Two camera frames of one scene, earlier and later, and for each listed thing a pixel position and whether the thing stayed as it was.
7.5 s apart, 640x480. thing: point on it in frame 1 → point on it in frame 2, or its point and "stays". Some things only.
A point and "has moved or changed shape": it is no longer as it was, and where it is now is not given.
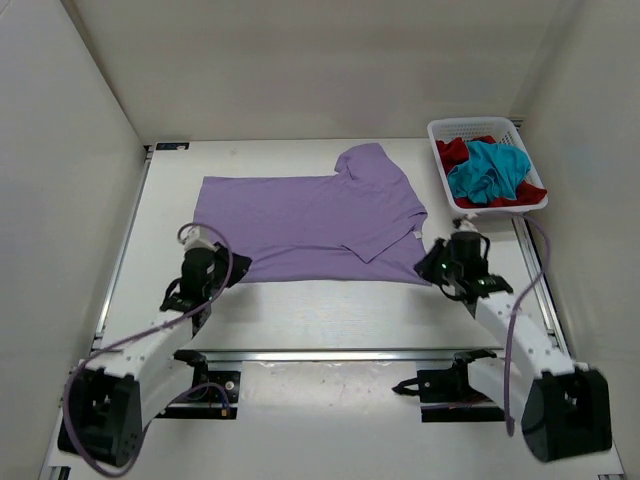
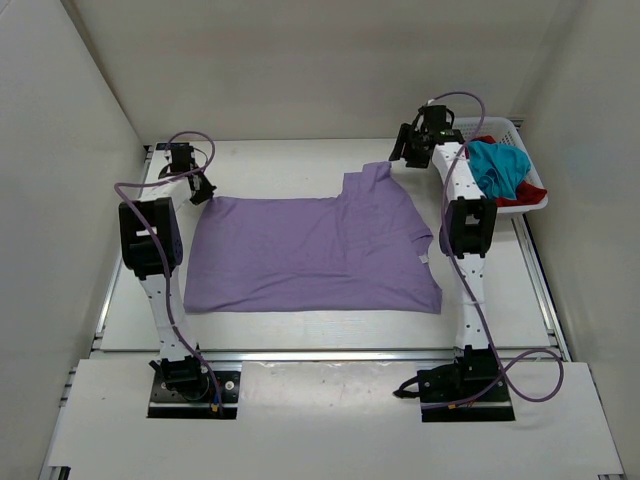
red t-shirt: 454,152 stays
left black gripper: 240,265 → 205,194
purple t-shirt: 361,225 has moved or changed shape
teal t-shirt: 490,170 stays
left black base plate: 214,395 stays
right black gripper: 426,266 → 408,135
